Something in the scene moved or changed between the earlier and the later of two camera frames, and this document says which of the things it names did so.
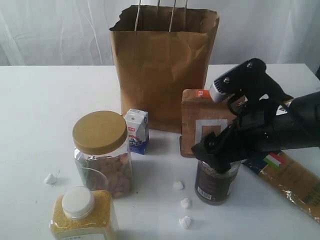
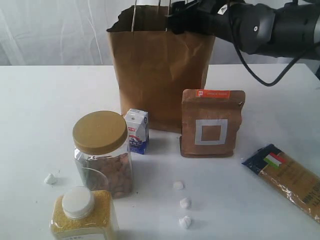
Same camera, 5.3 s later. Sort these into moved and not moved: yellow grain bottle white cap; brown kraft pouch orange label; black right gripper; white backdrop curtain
Moved: black right gripper
Not moved: yellow grain bottle white cap; white backdrop curtain; brown kraft pouch orange label
